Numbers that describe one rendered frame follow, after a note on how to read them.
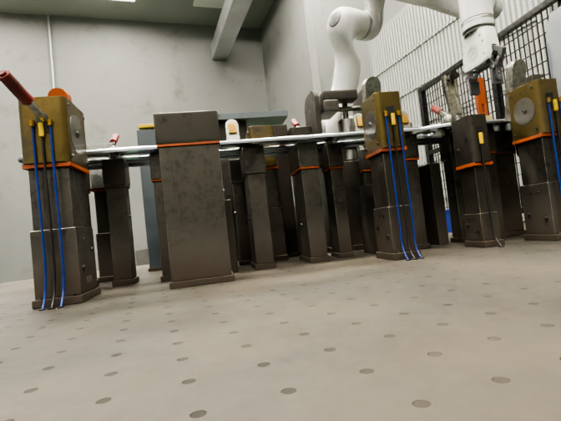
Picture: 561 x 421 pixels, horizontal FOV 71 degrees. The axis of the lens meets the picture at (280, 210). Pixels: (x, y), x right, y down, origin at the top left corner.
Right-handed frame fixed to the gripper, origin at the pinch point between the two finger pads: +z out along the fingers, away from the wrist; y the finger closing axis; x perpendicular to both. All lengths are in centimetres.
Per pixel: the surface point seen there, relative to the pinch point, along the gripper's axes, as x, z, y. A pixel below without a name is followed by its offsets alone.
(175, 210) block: -85, 28, 21
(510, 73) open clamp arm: -7.3, 3.3, 17.5
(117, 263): -101, 37, 2
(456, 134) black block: -21.9, 16.1, 15.8
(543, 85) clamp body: -6.8, 9.0, 25.1
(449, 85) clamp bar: -0.1, -6.1, -15.7
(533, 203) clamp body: -8.2, 33.7, 20.2
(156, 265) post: -97, 41, -30
